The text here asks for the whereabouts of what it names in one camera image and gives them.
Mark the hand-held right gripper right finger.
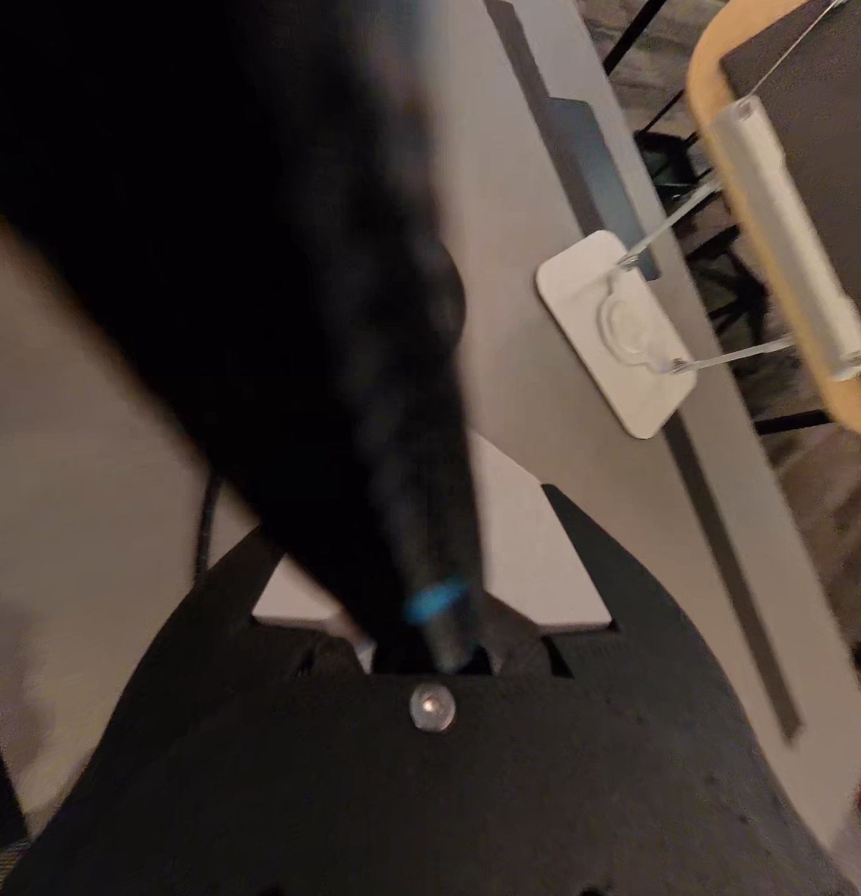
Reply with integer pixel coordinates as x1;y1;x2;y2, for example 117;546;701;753
464;433;618;632

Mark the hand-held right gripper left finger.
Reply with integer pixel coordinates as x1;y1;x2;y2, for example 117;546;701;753
252;556;377;674

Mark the person's left forearm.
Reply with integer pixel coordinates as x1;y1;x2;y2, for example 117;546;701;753
0;0;473;631

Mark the white desk lamp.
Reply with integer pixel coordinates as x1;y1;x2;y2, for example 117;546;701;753
633;133;861;435

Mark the black board with wooden rim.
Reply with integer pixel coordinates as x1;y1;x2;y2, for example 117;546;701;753
686;0;861;441

